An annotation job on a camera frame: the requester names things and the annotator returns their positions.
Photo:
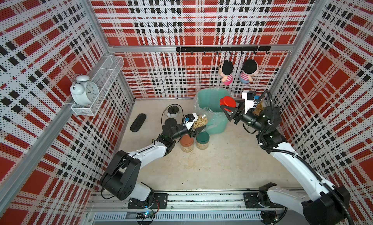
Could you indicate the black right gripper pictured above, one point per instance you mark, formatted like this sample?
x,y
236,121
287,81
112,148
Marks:
x,y
242,103

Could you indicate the clear plastic bin liner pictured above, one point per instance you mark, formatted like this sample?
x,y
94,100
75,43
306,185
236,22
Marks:
x,y
209,105

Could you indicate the green plastic trash bin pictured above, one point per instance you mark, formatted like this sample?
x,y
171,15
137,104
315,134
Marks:
x,y
214,108

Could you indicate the green lid peanut jar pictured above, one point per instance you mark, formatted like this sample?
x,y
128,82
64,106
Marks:
x,y
203,139

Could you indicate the white round device black top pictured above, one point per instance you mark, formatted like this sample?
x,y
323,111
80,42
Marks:
x,y
173,111

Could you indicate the tan teddy bear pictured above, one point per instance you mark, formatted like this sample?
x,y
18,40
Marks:
x,y
259,107

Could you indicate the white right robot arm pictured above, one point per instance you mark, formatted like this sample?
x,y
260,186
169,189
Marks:
x,y
324,203

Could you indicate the white wire mesh shelf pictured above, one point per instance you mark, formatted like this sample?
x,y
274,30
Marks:
x,y
104,78

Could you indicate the orange lid peanut jar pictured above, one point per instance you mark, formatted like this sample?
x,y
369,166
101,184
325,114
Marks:
x,y
187,144

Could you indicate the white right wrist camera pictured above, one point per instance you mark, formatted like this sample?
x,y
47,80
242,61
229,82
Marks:
x,y
249,98

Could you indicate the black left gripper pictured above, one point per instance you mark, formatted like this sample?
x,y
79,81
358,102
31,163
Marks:
x,y
196,131

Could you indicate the metal base rail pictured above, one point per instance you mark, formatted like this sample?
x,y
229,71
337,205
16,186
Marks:
x,y
238,205

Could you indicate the pink striped hanging doll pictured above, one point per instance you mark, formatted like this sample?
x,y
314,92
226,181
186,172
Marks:
x,y
225,72

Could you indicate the red jar lid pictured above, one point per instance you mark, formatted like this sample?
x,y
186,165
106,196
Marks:
x,y
228,101

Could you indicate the black wall hook rail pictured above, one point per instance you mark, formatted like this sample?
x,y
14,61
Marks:
x,y
223,49

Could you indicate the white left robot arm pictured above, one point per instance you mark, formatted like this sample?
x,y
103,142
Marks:
x,y
121,176

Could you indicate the green circuit board with wires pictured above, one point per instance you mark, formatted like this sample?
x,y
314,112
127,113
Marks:
x,y
146,217

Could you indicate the clear peanut jar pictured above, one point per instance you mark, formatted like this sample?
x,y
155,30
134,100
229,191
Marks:
x,y
206,117

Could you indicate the white twin-bell alarm clock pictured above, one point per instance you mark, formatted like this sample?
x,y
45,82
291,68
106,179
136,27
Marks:
x,y
84,91

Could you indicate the blue striped hanging doll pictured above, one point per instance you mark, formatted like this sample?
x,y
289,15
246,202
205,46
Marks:
x,y
249,69

